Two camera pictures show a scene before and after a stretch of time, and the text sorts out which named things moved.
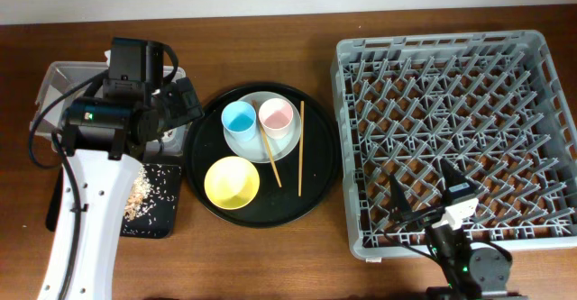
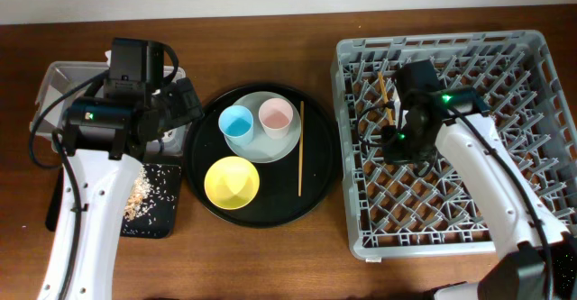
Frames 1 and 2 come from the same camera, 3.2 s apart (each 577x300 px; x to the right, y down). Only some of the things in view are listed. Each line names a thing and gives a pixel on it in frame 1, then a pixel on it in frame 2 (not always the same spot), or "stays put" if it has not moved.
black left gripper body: [181, 107] stays put
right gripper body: [420, 217] → [403, 144]
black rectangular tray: [156, 220] stays put
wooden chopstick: [267, 145] → [386, 96]
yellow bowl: [232, 183] stays put
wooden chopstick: [302, 115] stays put
